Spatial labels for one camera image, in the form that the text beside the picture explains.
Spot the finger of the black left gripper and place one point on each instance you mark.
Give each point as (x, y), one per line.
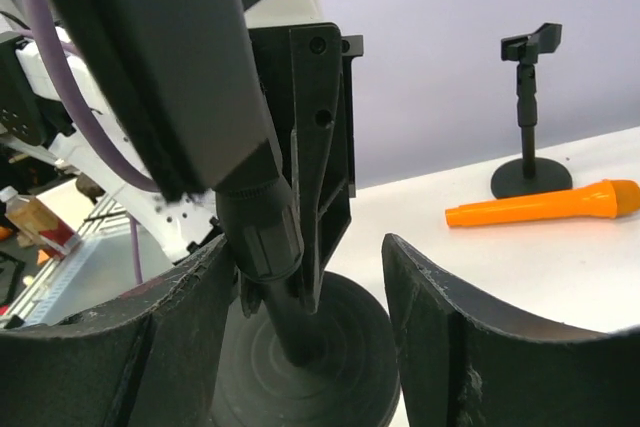
(305, 72)

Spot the orange microphone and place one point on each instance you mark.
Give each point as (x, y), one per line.
(608, 199)

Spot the black microphone stand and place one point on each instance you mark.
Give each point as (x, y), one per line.
(253, 330)
(529, 174)

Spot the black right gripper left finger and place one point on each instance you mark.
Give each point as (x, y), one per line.
(115, 352)

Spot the amber bottle red label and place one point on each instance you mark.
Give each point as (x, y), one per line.
(39, 223)

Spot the grey slotted cable duct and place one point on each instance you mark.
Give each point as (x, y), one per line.
(108, 218)

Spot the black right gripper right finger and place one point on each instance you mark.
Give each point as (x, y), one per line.
(467, 358)

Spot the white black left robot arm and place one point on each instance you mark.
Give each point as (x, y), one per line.
(230, 116)

